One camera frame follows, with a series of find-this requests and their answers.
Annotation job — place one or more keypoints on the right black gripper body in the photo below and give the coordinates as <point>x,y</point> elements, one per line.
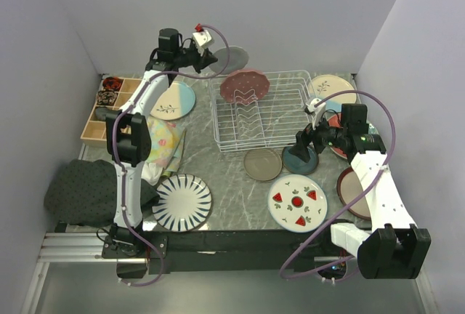
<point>324,135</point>

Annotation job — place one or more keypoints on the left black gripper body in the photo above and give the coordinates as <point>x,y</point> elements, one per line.
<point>187,57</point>

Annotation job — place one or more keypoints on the teal saucer brown rim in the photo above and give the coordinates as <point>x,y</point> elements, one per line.
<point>297,166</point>

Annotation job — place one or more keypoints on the light blue scalloped plate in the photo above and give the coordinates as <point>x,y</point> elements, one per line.
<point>230,61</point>

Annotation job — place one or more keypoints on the beige saucer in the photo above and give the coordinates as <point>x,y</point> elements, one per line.
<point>262,164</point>

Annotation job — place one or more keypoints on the pink polka dot plate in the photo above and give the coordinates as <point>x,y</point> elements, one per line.
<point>244,86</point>

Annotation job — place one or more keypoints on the watermelon pattern plate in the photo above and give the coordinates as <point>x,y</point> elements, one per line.
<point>297,203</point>

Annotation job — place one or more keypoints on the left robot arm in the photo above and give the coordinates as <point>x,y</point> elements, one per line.
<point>127,135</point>

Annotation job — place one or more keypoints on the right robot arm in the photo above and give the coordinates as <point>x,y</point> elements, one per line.
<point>396,247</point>

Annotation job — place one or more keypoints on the red teal floral plate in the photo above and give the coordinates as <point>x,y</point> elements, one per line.
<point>337,145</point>

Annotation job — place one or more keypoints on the cream blue plate left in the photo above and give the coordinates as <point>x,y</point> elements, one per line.
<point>176,102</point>

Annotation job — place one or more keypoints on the cream blue plate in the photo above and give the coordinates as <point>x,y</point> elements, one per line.
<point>176,102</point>
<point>325,85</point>

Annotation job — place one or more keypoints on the cream blue plate right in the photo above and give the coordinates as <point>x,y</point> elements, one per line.
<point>325,85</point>

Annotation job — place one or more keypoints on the maroon rim beige plate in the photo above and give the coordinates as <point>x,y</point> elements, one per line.
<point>348,187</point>

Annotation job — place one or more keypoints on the red black fabric item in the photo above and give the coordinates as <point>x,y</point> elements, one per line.
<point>112,83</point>

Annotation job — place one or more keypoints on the floral pastel cloth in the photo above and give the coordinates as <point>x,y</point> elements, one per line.
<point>167,144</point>

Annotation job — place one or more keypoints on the patterned brown fabric item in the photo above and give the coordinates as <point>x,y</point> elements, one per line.
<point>106,97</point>

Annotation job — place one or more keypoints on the grey fabric item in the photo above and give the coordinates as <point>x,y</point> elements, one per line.
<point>100,113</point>

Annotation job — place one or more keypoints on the black table front beam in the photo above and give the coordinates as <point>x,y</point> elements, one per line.
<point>210,250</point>

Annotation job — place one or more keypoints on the wooden compartment box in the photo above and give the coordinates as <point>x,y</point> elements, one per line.
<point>94,133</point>

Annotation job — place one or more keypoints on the blue striped white plate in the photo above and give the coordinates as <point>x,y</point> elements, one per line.
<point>184,203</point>

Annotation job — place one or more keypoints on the dark dotted cloth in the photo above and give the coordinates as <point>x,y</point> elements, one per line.
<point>83,193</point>

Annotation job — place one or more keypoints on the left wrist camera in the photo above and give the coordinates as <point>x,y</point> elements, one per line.
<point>202,39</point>

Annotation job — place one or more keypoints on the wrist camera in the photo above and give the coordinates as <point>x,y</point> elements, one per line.
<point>315,108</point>
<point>202,39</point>

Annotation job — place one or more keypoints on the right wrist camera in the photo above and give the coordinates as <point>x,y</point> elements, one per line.
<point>315,108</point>

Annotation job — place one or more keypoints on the white wire dish rack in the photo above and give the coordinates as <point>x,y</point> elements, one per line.
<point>250,121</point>

